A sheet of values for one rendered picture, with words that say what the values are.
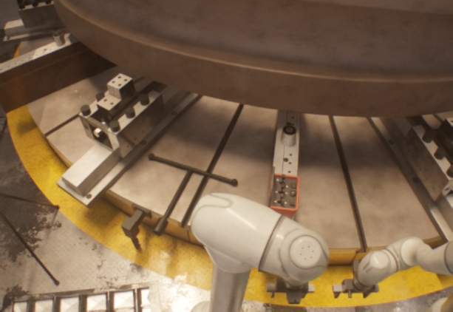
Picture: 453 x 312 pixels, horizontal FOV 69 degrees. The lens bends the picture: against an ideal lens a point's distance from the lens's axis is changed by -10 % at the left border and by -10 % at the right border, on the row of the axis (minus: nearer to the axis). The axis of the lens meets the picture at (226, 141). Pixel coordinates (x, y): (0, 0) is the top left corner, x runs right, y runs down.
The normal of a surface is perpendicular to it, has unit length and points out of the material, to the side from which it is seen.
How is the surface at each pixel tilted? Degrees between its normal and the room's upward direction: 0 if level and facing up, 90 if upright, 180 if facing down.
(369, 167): 0
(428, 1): 90
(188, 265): 0
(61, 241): 0
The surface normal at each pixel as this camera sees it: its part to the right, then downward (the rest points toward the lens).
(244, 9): -0.28, 0.72
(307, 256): -0.02, -0.32
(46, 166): 0.00, -0.67
